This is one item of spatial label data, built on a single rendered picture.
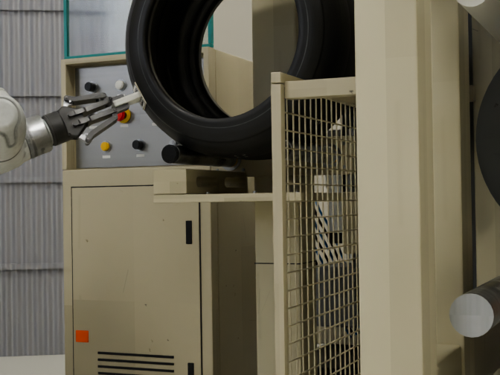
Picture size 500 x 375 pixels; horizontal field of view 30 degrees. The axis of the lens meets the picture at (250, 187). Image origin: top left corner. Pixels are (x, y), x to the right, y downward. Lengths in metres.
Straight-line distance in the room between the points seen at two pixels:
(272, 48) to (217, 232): 0.71
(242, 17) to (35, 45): 1.12
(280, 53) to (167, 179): 0.52
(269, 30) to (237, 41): 2.63
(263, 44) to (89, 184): 0.89
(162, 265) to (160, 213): 0.17
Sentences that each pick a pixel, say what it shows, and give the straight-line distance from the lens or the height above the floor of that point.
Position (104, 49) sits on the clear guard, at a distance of 3.15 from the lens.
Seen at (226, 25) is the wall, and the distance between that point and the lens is 5.15.
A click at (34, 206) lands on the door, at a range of 5.00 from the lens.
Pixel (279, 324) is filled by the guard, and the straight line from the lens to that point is 1.55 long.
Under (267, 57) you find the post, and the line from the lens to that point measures 2.51.
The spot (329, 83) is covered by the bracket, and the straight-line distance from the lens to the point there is 1.53.
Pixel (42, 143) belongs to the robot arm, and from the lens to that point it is 2.15.
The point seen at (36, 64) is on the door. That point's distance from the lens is 5.05.
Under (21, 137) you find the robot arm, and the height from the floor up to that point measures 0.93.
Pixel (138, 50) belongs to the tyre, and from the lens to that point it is 2.25.
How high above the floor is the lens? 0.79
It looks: 1 degrees up
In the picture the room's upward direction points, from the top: 1 degrees counter-clockwise
